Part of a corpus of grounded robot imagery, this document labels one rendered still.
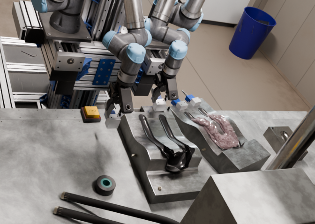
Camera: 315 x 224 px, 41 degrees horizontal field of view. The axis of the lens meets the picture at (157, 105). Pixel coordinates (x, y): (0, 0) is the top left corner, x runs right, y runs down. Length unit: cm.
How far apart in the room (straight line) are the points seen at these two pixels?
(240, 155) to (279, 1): 350
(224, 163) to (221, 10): 348
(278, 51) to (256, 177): 423
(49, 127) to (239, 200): 113
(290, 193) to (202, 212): 22
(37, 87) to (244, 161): 162
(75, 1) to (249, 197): 133
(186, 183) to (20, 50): 195
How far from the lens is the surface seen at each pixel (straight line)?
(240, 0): 536
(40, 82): 310
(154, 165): 178
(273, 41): 531
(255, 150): 213
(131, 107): 170
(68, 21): 208
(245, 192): 102
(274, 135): 239
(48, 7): 195
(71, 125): 195
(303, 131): 126
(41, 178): 172
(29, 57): 332
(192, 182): 186
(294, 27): 511
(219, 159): 203
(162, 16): 190
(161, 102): 203
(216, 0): 518
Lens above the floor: 212
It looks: 36 degrees down
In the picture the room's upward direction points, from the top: 25 degrees clockwise
